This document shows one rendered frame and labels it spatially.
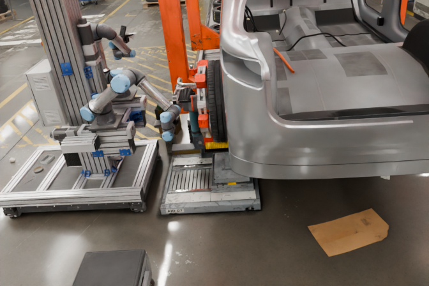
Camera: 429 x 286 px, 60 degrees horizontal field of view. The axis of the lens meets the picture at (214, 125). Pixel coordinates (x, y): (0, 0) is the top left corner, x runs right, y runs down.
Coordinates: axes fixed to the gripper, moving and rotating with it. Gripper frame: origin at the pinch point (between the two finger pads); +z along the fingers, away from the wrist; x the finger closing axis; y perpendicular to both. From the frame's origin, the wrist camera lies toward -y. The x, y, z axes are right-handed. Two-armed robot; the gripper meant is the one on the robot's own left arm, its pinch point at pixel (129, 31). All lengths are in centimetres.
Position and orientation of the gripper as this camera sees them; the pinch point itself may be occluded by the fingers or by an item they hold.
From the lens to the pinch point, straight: 387.2
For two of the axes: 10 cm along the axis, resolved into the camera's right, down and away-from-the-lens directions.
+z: 2.8, -4.9, 8.2
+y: -0.4, 8.5, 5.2
